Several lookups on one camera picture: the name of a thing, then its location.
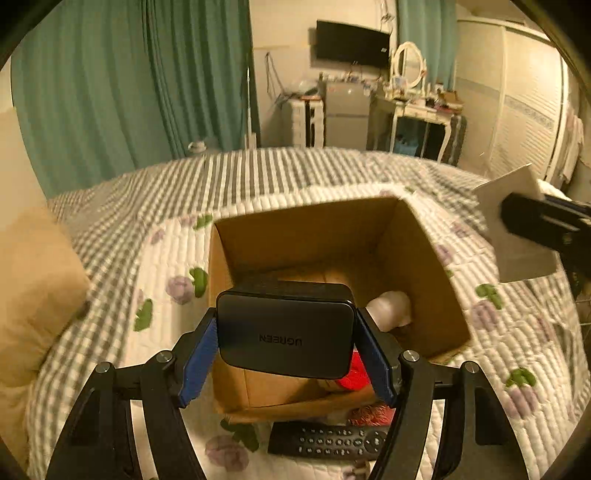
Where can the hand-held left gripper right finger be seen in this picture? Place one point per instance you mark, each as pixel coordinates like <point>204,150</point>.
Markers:
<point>375,360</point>

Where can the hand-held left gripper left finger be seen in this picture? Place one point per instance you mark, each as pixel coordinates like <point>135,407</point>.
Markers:
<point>197,364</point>

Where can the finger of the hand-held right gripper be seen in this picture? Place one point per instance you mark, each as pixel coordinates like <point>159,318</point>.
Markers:
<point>545,221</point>

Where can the white box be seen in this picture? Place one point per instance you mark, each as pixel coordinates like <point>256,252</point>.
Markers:
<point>512,230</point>

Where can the black rectangular charger box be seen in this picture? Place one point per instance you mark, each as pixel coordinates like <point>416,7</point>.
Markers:
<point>285,328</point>

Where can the cardboard box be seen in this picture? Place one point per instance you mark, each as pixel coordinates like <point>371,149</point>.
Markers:
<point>323,258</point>

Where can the red object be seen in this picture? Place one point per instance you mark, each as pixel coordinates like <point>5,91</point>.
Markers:
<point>358,376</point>

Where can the white rounded object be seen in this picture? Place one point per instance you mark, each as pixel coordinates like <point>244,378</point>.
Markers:
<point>391,311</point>

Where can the black remote control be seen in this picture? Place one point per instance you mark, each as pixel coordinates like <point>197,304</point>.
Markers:
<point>323,441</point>

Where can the white wardrobe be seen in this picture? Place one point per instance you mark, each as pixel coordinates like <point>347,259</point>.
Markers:
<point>517,97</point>

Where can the white dressing table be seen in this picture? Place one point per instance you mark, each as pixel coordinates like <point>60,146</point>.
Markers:
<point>418,121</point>

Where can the beige pillow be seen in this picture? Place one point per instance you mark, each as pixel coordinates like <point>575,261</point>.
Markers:
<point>32,286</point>

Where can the oval white vanity mirror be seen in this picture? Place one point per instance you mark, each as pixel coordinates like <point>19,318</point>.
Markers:
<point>408,64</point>

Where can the narrow green curtain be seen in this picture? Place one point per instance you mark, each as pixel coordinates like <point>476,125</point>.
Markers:
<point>427,39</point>

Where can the small grey refrigerator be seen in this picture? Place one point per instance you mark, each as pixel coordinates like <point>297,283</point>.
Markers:
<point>347,114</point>

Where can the white storage cart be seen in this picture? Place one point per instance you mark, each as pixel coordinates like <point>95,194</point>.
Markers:
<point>304,121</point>

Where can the black wall television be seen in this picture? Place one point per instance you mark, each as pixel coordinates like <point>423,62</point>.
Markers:
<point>352,42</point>

